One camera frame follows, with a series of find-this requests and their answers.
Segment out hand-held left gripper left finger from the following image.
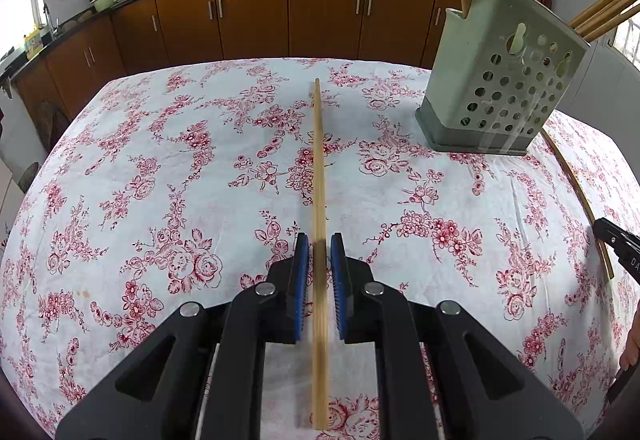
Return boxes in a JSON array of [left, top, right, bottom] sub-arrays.
[[55, 232, 310, 440]]

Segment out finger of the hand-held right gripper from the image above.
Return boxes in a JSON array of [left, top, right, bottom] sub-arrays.
[[594, 218, 640, 281]]

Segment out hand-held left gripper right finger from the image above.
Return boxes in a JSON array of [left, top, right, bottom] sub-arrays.
[[330, 232, 586, 440]]

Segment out bamboo chopsticks group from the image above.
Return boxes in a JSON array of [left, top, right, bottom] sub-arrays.
[[574, 0, 640, 34]]

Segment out green perforated chopstick holder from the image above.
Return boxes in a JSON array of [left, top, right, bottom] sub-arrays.
[[415, 0, 592, 157]]

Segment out person's right hand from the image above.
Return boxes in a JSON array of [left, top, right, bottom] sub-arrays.
[[619, 320, 640, 373]]

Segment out red floral tablecloth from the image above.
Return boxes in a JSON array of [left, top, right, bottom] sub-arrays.
[[0, 57, 640, 440]]

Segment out white barred window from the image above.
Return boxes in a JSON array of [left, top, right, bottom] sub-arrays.
[[600, 0, 640, 60]]

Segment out brown base cabinets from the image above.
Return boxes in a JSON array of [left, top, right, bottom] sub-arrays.
[[10, 0, 463, 121]]

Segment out brown woven item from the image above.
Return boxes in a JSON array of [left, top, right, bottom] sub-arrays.
[[37, 102, 71, 151]]

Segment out yellow packet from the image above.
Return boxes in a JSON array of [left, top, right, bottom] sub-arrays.
[[24, 30, 46, 60]]

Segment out metal faucet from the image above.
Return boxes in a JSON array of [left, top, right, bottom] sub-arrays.
[[41, 2, 61, 38]]

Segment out bright side window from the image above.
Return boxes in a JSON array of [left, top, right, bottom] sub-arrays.
[[0, 0, 48, 63]]

